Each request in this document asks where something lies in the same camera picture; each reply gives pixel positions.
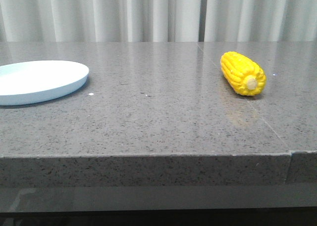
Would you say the yellow corn cob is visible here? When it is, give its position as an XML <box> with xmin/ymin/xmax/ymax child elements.
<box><xmin>220</xmin><ymin>52</ymin><xmax>266</xmax><ymax>96</ymax></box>

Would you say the light blue round plate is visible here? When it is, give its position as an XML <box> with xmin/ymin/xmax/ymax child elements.
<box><xmin>0</xmin><ymin>60</ymin><xmax>89</xmax><ymax>106</ymax></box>

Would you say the white pleated curtain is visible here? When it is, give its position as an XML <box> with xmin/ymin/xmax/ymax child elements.
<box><xmin>0</xmin><ymin>0</ymin><xmax>317</xmax><ymax>42</ymax></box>

